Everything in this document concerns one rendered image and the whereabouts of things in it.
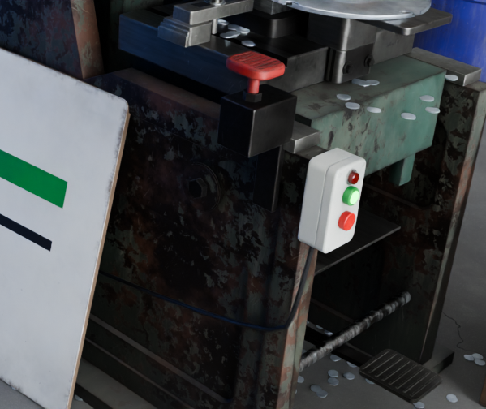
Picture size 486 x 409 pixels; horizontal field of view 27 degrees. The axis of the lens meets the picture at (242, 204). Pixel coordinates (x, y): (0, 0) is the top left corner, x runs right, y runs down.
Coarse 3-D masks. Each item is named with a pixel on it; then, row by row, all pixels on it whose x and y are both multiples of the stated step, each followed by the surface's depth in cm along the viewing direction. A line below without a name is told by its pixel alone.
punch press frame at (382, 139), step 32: (96, 0) 177; (128, 0) 170; (160, 0) 176; (128, 64) 173; (384, 64) 177; (416, 64) 179; (320, 96) 160; (352, 96) 161; (384, 96) 164; (416, 96) 173; (320, 128) 153; (352, 128) 160; (384, 128) 168; (416, 128) 177; (384, 160) 172; (320, 352) 179
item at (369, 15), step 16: (272, 0) 156; (288, 0) 156; (304, 0) 157; (320, 0) 158; (336, 0) 158; (352, 0) 158; (368, 0) 160; (384, 0) 162; (400, 0) 163; (416, 0) 164; (336, 16) 151; (352, 16) 151; (368, 16) 151; (384, 16) 152; (400, 16) 153
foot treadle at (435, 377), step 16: (304, 336) 189; (320, 336) 189; (336, 352) 185; (352, 352) 185; (384, 352) 183; (368, 368) 179; (384, 368) 179; (400, 368) 180; (416, 368) 180; (384, 384) 175; (400, 384) 175; (416, 384) 176; (432, 384) 177; (416, 400) 173
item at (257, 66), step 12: (228, 60) 136; (240, 60) 135; (252, 60) 136; (264, 60) 136; (276, 60) 137; (240, 72) 134; (252, 72) 133; (264, 72) 133; (276, 72) 135; (252, 84) 137
